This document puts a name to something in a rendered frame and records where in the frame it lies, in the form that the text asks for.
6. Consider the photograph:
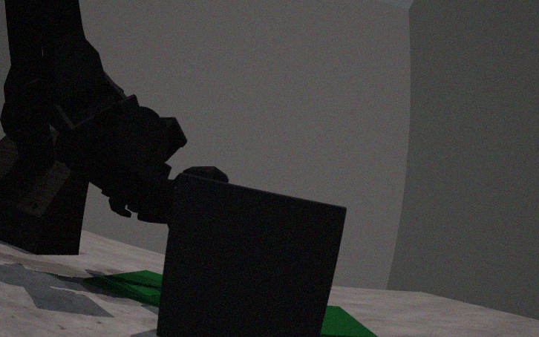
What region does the green circuit board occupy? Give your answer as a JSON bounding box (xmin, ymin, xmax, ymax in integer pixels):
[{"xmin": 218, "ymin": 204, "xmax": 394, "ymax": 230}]
[{"xmin": 83, "ymin": 270, "xmax": 378, "ymax": 337}]

